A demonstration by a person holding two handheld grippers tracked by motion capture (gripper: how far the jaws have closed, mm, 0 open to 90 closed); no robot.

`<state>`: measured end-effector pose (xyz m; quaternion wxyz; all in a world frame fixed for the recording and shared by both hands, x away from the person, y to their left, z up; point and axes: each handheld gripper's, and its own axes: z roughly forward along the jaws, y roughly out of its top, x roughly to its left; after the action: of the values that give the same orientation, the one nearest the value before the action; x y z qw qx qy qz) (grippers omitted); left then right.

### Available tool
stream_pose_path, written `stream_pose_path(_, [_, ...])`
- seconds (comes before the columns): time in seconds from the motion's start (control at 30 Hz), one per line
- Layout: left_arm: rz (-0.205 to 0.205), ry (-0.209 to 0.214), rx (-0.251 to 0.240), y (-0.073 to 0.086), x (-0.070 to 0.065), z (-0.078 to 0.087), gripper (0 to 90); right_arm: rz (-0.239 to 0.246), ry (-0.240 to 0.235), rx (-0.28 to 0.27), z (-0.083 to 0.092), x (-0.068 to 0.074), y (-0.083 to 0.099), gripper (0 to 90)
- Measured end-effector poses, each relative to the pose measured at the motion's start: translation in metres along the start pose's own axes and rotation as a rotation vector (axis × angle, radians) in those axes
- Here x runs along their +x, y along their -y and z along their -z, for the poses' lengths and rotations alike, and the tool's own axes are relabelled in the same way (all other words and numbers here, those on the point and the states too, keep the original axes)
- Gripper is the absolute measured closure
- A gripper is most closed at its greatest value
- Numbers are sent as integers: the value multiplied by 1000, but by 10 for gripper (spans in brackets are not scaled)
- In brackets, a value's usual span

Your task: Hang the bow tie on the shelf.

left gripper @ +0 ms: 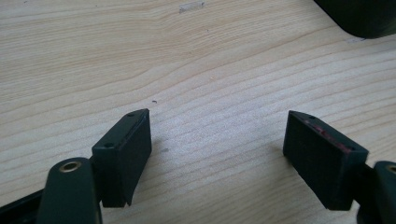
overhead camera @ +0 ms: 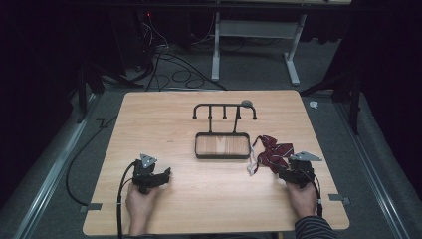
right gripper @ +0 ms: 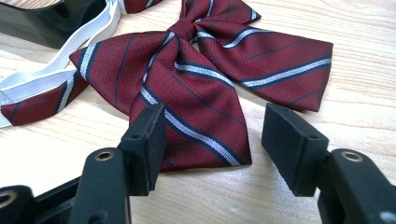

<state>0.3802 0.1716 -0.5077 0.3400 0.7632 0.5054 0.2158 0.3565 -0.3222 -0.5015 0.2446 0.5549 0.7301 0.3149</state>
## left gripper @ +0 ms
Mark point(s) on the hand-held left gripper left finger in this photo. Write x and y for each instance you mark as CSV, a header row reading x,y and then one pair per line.
x,y
121,161

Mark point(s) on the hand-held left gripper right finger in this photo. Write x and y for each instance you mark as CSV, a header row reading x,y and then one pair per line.
x,y
320,161

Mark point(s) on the dark rounded object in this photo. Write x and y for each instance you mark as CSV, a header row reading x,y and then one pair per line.
x,y
364,15

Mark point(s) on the clear tape piece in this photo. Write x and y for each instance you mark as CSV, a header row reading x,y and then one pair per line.
x,y
190,6

